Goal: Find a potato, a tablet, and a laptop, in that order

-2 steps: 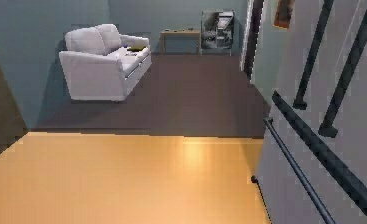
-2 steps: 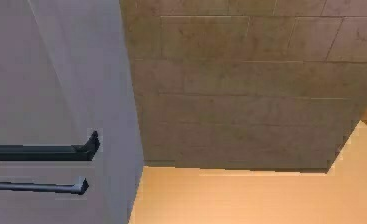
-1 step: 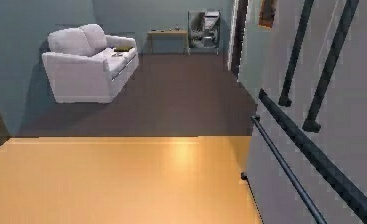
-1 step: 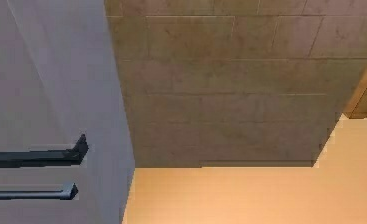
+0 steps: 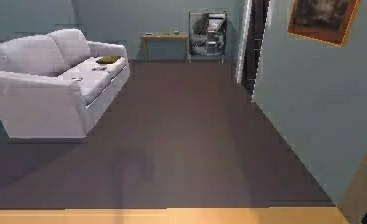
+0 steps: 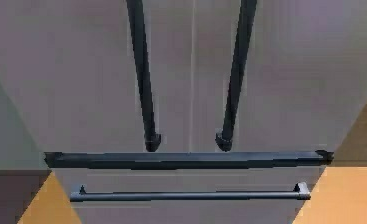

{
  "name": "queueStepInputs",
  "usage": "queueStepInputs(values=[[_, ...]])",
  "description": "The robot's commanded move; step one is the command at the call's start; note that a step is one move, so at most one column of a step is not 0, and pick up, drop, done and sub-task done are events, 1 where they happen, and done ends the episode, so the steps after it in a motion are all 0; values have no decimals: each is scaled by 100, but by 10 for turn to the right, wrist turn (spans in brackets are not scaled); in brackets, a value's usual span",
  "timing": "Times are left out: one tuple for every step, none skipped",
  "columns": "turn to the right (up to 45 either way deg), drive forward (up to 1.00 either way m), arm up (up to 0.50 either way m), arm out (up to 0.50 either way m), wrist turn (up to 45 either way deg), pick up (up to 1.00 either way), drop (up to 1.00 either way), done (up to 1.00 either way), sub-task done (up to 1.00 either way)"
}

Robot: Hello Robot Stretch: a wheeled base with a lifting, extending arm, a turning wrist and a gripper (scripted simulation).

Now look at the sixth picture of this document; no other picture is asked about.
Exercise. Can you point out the grey fridge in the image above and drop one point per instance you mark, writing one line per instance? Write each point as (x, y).
(191, 83)

